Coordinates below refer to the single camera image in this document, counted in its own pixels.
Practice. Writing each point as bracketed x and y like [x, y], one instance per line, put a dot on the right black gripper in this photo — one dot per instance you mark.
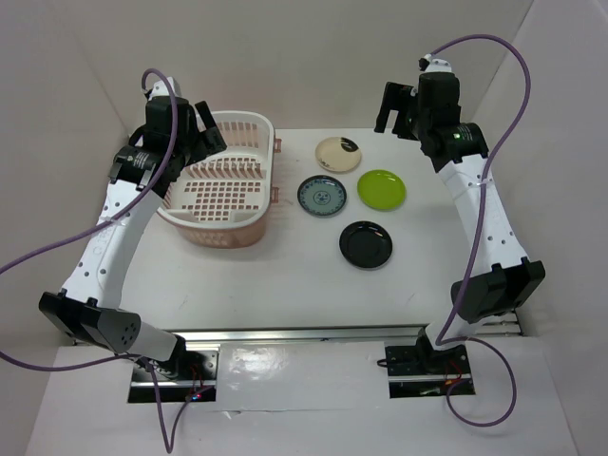
[396, 97]

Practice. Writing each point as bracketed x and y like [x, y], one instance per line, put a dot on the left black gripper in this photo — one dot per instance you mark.
[208, 141]

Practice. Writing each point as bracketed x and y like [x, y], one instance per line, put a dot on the cream plate with black patch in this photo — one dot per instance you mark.
[338, 154]

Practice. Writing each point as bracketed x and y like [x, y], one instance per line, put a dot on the lime green plate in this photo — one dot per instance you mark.
[381, 190]

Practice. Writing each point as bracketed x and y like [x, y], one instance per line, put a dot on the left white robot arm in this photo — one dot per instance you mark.
[88, 306]

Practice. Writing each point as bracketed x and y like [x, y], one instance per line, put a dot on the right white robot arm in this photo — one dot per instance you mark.
[499, 276]

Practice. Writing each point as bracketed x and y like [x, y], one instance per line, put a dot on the white pink dish rack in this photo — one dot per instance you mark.
[223, 201]

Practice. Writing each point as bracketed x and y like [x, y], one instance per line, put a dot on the blue patterned plate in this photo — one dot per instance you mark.
[322, 196]

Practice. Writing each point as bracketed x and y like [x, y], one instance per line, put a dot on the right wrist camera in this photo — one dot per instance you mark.
[430, 63]

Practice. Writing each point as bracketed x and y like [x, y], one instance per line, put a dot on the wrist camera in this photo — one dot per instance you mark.
[430, 63]
[160, 88]

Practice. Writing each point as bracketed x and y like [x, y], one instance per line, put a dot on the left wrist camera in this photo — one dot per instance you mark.
[160, 88]

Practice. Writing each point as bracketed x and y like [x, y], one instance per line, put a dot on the aluminium rail frame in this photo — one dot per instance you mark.
[310, 334]

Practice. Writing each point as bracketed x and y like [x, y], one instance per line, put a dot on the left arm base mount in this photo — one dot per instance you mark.
[198, 378]

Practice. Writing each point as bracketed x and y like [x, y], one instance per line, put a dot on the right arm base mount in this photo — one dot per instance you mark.
[411, 375]

